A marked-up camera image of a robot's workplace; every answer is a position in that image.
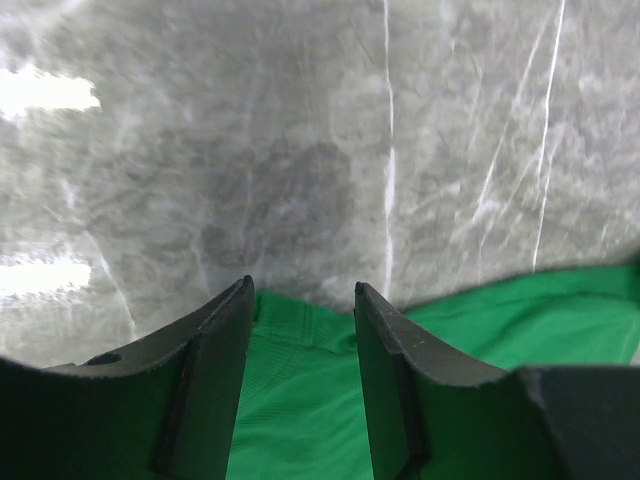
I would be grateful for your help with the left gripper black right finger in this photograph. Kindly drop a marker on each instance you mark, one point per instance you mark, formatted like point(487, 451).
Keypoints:
point(435, 412)

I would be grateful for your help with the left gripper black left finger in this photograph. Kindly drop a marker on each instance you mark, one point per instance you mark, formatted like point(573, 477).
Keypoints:
point(161, 407)

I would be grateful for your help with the green tank top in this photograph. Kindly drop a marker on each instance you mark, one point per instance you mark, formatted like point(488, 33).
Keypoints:
point(301, 413)

